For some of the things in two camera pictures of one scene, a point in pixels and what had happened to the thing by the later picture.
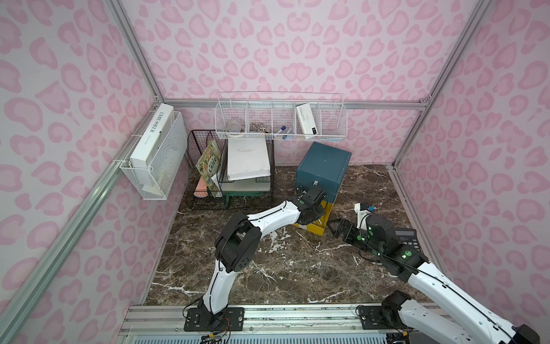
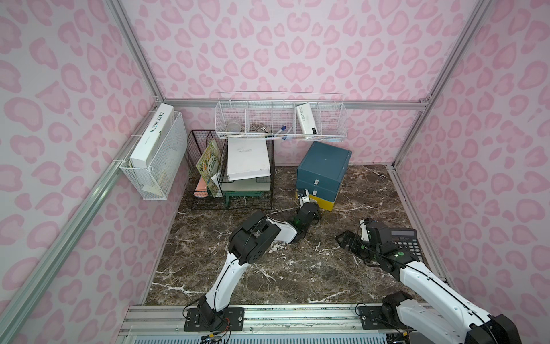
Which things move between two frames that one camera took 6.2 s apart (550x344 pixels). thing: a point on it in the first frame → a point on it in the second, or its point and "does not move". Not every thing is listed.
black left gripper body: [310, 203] → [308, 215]
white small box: [307, 118] does not move
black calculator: [407, 236] does not move
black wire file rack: [230, 173] does not move
